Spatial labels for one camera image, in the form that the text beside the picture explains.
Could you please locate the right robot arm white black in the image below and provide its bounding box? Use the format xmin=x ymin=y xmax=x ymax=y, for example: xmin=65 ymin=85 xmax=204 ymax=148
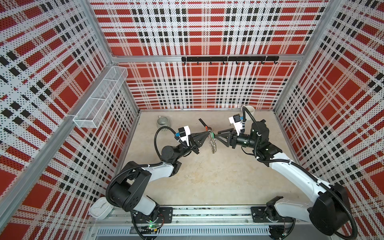
xmin=215 ymin=120 xmax=358 ymax=240

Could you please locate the white wire mesh basket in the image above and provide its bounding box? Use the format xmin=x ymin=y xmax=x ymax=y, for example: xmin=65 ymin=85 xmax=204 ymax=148
xmin=73 ymin=66 xmax=128 ymax=129

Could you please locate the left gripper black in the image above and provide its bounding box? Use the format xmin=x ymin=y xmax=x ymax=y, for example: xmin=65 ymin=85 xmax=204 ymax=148
xmin=174 ymin=131 xmax=209 ymax=161

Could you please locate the black hook rail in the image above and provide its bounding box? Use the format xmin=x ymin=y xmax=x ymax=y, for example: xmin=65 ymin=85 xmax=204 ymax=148
xmin=181 ymin=56 xmax=280 ymax=63

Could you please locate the black wrist watch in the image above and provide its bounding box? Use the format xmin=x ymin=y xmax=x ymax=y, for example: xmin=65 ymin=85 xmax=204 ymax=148
xmin=199 ymin=119 xmax=210 ymax=131

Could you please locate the white object beside base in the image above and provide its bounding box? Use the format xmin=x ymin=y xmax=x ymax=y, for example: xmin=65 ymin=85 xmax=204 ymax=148
xmin=89 ymin=197 xmax=114 ymax=220

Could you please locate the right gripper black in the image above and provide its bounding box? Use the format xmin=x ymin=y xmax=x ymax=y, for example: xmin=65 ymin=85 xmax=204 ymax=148
xmin=215 ymin=128 xmax=259 ymax=150

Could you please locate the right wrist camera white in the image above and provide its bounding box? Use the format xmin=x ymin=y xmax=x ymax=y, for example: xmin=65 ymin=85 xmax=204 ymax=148
xmin=229 ymin=114 xmax=245 ymax=136

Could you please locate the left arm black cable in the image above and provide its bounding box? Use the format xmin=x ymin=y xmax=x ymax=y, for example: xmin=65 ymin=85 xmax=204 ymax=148
xmin=105 ymin=125 xmax=178 ymax=205

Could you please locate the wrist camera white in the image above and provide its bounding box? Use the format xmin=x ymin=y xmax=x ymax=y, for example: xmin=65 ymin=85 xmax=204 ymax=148
xmin=229 ymin=114 xmax=245 ymax=136
xmin=175 ymin=126 xmax=191 ymax=147

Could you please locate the white ceramic mug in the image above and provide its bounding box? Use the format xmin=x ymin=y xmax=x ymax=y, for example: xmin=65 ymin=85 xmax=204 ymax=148
xmin=241 ymin=105 xmax=255 ymax=118

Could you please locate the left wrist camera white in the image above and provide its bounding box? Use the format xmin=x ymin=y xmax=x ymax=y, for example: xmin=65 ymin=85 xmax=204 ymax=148
xmin=175 ymin=126 xmax=191 ymax=147

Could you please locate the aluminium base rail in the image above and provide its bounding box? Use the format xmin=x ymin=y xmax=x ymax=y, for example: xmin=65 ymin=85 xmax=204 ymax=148
xmin=84 ymin=205 xmax=338 ymax=240

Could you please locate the grey ribbed ceramic cup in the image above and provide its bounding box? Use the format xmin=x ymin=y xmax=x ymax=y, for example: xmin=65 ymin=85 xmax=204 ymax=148
xmin=157 ymin=116 xmax=171 ymax=129

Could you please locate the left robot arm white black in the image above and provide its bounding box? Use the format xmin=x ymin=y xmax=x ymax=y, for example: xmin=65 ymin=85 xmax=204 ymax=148
xmin=105 ymin=129 xmax=211 ymax=218

